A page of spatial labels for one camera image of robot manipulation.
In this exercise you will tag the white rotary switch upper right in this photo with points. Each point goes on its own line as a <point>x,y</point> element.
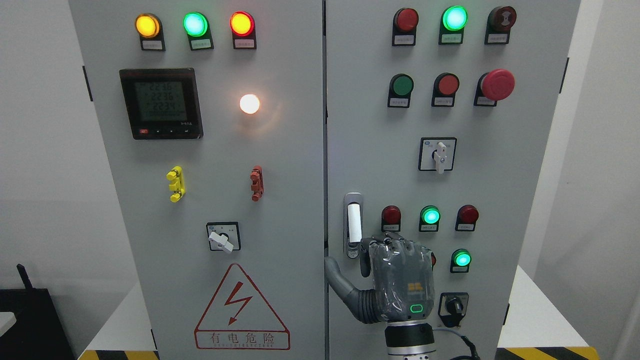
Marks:
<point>437,154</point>

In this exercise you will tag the grey cabinet door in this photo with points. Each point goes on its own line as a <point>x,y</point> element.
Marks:
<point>281,234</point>
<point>373,149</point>

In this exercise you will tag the yellow indicator lamp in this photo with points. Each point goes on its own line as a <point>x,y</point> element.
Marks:
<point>150,31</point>

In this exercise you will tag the green push button upper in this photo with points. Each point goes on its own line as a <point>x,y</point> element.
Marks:
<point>399,91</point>

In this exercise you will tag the silver door handle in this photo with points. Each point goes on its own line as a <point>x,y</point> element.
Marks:
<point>352,224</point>

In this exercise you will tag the dark red lamp middle right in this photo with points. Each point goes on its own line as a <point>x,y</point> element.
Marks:
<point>467,217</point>

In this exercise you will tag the black box with antenna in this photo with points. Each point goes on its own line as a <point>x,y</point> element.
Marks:
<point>38,333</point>

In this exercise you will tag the green lit button lower right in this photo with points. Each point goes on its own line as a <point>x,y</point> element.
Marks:
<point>460,261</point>

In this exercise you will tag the white lit indicator lamp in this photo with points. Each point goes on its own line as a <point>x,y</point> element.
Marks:
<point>249,103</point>

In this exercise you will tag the green lit lamp top right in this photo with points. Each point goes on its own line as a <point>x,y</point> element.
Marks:
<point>452,24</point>

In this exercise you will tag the red emergency stop button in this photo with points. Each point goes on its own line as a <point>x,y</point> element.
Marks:
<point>494,86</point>

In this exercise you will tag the grey left cabinet door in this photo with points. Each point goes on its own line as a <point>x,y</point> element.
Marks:
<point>281,234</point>

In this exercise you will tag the red electric hazard warning sticker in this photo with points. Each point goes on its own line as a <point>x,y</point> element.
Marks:
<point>239,317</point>

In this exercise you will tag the green lit lamp middle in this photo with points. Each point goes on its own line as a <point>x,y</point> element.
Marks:
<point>429,219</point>

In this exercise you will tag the dark red buzzer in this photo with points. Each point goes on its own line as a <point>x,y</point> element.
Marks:
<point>500,21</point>

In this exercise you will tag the red lit indicator lamp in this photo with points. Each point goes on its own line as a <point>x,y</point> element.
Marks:
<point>243,31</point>

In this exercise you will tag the black selector knob switch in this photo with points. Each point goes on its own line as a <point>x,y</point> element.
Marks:
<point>452,308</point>

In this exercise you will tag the dark red indicator lamp top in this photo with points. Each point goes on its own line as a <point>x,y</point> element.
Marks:
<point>404,27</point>

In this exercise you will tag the grey right cabinet door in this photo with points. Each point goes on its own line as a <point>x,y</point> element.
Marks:
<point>373,149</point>

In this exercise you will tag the green lit lamp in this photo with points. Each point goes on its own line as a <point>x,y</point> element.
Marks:
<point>429,219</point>
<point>452,24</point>

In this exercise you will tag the black digital power meter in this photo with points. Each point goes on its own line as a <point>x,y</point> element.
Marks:
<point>162,103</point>

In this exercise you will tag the red push button upper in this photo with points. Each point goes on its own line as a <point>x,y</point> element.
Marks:
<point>444,91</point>

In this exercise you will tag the white rotary switch left door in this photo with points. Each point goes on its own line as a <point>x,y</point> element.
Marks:
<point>224,236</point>

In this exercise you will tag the dark red lamp middle left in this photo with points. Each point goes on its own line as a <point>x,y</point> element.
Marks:
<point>391,219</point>

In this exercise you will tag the red terminal connector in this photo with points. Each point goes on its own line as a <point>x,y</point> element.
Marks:
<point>257,183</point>

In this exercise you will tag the yellow terminal connector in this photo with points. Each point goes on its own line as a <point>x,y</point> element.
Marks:
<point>176,183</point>

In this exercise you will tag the green indicator lamp top left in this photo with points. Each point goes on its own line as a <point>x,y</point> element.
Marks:
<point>197,28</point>

